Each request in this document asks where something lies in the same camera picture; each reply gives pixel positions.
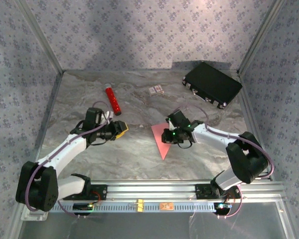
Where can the pink paper sheet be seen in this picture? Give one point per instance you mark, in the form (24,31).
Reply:
(164,150)

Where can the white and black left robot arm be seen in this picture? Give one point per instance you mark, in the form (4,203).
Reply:
(64,152)

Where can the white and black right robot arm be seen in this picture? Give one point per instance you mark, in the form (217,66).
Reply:
(214,135)

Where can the red cylindrical tube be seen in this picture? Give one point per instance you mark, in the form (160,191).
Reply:
(112,100)

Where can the small playing card box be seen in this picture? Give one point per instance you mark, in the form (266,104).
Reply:
(156,90)

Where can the black hard case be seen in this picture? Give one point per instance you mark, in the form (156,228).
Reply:
(211,83)

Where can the orange label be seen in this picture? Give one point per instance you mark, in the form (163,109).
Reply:
(167,206)

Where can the black left controller board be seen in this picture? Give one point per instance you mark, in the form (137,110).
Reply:
(82,207)

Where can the black controller board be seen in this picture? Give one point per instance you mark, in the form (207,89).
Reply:
(82,207)
(222,207)

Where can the black right controller board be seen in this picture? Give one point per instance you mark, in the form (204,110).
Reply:
(222,207)

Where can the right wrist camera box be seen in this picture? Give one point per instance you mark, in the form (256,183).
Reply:
(172,126)

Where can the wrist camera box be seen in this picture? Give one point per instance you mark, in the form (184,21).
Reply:
(172,126)
(107,117)

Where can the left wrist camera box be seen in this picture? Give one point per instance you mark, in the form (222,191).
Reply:
(107,117)

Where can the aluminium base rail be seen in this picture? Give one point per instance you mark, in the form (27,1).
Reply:
(152,190)

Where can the aluminium side rail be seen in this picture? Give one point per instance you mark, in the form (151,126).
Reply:
(251,112)
(46,124)

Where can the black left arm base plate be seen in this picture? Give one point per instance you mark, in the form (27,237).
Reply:
(99,193)

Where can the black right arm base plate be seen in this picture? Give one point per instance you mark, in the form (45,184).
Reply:
(203,193)

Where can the grey metal bracket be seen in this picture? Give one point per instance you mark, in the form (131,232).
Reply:
(33,216)

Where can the aluminium frame post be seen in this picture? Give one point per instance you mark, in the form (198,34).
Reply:
(259,37)
(41,37)

